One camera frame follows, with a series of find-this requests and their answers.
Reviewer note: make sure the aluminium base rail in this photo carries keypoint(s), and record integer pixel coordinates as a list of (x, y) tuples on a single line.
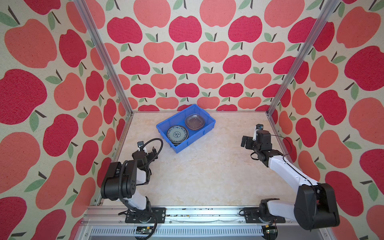
[(191, 223)]

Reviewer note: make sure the blue patterned round plate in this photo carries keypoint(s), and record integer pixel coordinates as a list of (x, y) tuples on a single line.
[(177, 134)]

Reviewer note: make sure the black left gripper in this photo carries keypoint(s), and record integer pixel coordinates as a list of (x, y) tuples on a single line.
[(149, 155)]

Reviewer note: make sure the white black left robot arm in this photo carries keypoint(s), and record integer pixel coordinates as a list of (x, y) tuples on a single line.
[(121, 181)]

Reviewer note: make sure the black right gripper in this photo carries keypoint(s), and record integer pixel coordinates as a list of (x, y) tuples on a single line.
[(250, 140)]

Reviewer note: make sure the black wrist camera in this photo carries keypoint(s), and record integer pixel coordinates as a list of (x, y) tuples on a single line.
[(258, 127), (140, 145)]

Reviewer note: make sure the aluminium right corner post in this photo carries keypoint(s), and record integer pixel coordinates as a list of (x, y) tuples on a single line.
[(319, 24)]

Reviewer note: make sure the blue plastic bin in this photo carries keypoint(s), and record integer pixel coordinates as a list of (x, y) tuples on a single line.
[(179, 119)]

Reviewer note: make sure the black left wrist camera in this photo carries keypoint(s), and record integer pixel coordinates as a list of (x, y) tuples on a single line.
[(140, 145)]

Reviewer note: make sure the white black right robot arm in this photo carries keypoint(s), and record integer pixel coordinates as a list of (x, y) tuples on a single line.
[(315, 206)]

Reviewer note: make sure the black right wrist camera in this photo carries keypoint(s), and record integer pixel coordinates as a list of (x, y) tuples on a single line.
[(258, 127)]

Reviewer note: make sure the aluminium corner post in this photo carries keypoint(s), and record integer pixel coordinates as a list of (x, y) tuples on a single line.
[(319, 24), (90, 24)]

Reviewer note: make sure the aluminium left corner post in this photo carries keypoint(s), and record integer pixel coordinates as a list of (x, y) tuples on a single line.
[(90, 24)]

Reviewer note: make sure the clear glass plate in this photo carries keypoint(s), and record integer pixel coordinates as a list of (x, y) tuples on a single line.
[(195, 122)]

